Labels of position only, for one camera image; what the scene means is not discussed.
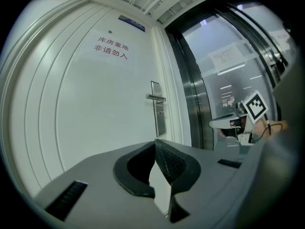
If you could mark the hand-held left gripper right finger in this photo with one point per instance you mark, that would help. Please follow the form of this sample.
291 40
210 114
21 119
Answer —
209 187

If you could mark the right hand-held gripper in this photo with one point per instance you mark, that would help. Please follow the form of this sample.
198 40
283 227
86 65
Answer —
256 106

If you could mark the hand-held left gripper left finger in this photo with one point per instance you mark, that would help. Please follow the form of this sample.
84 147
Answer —
100 199

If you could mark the person's right forearm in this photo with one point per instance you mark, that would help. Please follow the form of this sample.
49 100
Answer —
280 131

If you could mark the black framed glass door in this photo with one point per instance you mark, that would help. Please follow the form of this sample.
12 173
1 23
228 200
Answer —
197 92

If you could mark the silver door lock plate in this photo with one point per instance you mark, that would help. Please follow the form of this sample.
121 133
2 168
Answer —
160 125

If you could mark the paper sign with red text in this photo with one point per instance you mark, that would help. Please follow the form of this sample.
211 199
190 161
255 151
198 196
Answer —
112 48

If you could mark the blue door sign plate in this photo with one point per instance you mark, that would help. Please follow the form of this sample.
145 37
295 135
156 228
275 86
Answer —
131 23

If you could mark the person's right hand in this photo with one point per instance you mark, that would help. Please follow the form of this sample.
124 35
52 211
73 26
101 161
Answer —
228 132

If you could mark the white printed paper sheet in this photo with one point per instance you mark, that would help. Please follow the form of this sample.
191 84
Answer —
226 57

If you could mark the person's gray shirt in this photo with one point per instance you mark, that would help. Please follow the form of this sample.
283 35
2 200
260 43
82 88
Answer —
288 92

